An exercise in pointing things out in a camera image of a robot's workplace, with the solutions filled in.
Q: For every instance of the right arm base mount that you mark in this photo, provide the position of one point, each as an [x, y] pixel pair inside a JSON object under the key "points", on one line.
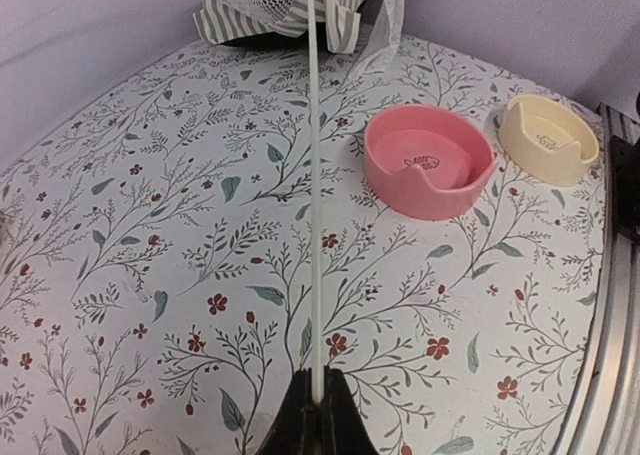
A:
{"points": [[624, 157]]}

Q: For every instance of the front aluminium rail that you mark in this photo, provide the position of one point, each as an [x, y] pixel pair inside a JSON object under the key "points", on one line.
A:
{"points": [[603, 415]]}

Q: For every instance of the pink pet bowl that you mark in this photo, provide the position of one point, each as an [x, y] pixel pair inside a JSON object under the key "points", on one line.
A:
{"points": [[426, 162]]}

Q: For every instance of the green striped pet tent fabric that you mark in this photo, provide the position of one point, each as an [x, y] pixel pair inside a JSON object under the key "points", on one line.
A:
{"points": [[220, 22]]}

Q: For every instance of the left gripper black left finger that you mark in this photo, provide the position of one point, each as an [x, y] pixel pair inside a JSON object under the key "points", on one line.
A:
{"points": [[294, 429]]}

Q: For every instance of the cream pet bowl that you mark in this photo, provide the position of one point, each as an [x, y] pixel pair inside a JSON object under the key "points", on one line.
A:
{"points": [[547, 140]]}

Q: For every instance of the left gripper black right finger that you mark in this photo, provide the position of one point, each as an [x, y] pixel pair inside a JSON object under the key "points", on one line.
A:
{"points": [[342, 430]]}

